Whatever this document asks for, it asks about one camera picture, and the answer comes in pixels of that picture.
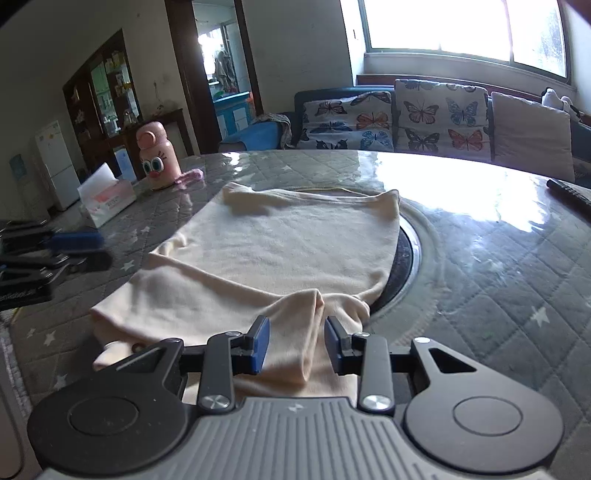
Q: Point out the small pink cloth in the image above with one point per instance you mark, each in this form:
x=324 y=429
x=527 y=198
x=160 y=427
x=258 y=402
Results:
x=190 y=177

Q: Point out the blue towel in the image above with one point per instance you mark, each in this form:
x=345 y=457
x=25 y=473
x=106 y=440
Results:
x=251 y=136

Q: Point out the white refrigerator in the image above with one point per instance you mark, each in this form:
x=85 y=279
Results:
x=57 y=166

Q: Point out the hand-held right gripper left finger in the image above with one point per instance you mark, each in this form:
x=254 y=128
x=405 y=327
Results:
x=261 y=344

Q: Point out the wide butterfly print cushion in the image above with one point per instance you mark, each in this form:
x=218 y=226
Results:
x=346 y=122

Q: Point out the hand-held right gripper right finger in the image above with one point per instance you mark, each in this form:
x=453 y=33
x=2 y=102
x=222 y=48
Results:
x=333 y=344

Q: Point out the black remote control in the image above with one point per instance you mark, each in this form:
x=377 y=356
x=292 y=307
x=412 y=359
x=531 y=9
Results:
x=570 y=191

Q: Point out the pink cartoon face bottle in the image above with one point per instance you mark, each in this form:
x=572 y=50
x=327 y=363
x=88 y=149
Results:
x=157 y=157

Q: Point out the dark wooden display cabinet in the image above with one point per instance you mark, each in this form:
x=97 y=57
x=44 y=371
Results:
x=85 y=106

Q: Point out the window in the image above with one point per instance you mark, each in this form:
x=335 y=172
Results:
x=438 y=23

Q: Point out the black round table inset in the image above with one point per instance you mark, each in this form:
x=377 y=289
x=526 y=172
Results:
x=406 y=258

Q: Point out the white plush toy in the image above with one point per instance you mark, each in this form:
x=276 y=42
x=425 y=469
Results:
x=556 y=100

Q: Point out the tall butterfly print cushion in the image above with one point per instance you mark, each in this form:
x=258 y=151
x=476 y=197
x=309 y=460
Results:
x=441 y=117

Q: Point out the white tissue box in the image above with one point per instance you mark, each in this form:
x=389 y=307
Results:
x=104 y=196

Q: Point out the blue kitchen cabinet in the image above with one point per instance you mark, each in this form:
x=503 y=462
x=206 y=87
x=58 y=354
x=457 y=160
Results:
x=233 y=113

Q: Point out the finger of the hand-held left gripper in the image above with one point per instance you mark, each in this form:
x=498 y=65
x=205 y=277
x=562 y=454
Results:
x=78 y=240
x=90 y=262

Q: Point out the dark blue sofa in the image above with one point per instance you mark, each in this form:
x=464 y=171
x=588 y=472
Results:
x=304 y=97

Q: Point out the cream knit garment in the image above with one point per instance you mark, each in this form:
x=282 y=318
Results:
x=277 y=240

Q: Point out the plain beige cushion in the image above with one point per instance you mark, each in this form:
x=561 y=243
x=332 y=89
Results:
x=531 y=134

